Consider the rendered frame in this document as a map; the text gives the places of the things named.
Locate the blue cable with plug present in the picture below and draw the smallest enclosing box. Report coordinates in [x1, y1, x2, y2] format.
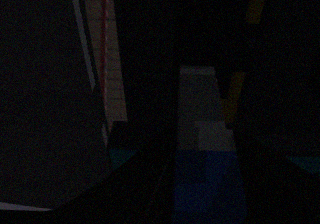
[172, 65, 248, 224]

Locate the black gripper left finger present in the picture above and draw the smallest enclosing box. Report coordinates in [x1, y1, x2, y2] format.
[0, 127, 176, 224]

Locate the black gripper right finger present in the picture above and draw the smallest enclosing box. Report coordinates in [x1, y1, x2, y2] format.
[233, 131, 320, 224]

